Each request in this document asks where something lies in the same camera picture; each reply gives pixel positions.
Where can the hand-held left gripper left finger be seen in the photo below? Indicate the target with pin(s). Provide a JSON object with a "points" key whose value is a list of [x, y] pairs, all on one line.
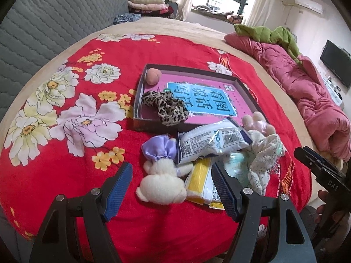
{"points": [[118, 189]]}

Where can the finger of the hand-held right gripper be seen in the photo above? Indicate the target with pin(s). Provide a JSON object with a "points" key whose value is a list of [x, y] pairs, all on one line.
{"points": [[319, 157], [304, 159]]}

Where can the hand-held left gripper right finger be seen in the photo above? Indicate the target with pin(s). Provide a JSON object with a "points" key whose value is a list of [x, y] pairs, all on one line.
{"points": [[223, 189]]}

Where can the white plush bear purple dress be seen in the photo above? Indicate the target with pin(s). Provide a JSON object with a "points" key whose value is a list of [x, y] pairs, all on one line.
{"points": [[161, 180]]}

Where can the white and blue snack packet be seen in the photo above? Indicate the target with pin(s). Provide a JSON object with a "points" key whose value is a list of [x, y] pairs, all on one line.
{"points": [[211, 139]]}

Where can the shallow cardboard box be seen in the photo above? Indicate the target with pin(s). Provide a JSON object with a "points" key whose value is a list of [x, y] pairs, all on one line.
{"points": [[192, 87]]}

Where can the peach-coloured soft ball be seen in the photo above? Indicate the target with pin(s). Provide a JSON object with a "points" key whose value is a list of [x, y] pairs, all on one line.
{"points": [[152, 76]]}

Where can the person's right hand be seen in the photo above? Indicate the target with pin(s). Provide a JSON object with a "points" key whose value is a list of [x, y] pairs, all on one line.
{"points": [[323, 205]]}

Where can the yellow and white packet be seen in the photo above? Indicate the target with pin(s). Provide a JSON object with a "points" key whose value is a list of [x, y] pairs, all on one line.
{"points": [[198, 180]]}

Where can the white floral cloth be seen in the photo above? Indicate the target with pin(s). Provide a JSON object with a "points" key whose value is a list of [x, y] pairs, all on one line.
{"points": [[263, 156]]}

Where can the pink and cream plush toy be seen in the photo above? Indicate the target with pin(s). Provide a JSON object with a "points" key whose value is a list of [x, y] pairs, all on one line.
{"points": [[257, 122]]}

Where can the red floral blanket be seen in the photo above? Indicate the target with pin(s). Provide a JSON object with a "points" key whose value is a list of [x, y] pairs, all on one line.
{"points": [[68, 142]]}

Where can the white television cabinet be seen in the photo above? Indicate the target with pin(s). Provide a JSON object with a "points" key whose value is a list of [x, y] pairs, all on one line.
{"points": [[334, 90]]}

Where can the pink quilt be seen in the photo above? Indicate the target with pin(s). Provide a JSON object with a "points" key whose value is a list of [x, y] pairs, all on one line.
{"points": [[301, 87]]}

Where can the pink and blue workbook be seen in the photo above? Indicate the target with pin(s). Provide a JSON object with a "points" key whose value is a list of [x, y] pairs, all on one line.
{"points": [[203, 98]]}

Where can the leopard print scrunchie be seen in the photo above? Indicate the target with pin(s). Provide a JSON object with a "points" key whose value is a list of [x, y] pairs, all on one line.
{"points": [[167, 108]]}

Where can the green blanket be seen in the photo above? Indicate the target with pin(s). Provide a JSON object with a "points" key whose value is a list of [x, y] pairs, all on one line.
{"points": [[274, 35]]}

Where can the white air conditioner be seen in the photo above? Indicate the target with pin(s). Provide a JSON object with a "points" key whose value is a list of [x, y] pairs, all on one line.
{"points": [[308, 5]]}

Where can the windowsill cushions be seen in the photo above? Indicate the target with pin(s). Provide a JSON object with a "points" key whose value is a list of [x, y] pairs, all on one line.
{"points": [[219, 13]]}

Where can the blue patterned cloth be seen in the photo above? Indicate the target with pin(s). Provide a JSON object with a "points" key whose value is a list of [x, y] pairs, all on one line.
{"points": [[126, 18]]}

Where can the grey quilted headboard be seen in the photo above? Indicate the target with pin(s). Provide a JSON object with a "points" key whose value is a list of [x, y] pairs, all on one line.
{"points": [[54, 19]]}

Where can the stack of folded clothes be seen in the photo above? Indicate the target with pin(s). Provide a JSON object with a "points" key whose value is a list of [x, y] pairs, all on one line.
{"points": [[149, 4]]}

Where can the black wall television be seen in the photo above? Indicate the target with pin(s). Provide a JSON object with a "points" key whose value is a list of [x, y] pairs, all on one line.
{"points": [[334, 63]]}

